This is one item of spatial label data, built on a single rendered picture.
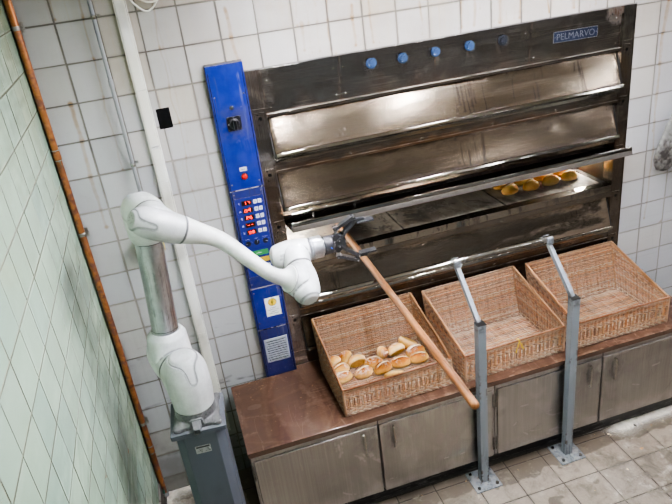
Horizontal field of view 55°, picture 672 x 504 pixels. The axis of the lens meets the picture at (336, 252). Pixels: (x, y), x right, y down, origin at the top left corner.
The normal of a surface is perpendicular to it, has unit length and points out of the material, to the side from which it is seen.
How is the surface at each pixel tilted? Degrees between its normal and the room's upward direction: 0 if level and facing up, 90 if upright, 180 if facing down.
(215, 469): 90
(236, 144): 90
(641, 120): 90
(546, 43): 90
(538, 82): 70
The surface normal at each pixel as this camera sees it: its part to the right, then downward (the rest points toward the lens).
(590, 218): 0.22, 0.07
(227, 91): 0.29, 0.40
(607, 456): -0.11, -0.89
